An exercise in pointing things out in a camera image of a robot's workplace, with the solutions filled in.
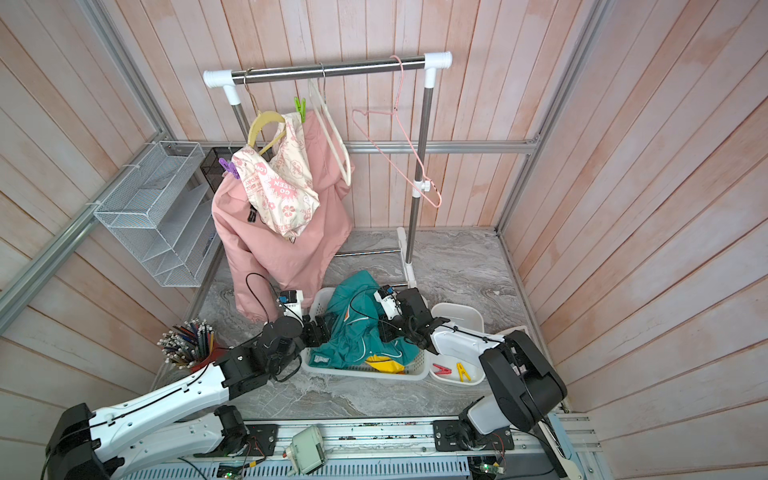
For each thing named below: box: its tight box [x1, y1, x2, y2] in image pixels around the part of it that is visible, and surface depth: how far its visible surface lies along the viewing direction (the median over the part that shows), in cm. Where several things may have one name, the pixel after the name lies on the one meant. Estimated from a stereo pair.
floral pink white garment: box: [232, 112, 321, 240], surface depth 66 cm
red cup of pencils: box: [157, 319, 223, 372], surface depth 76 cm
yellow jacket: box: [364, 354, 405, 374], surface depth 81 cm
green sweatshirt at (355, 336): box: [309, 270, 421, 369], surface depth 81 cm
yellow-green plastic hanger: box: [248, 111, 287, 155], surface depth 60 cm
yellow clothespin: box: [456, 362, 472, 382], surface depth 85 cm
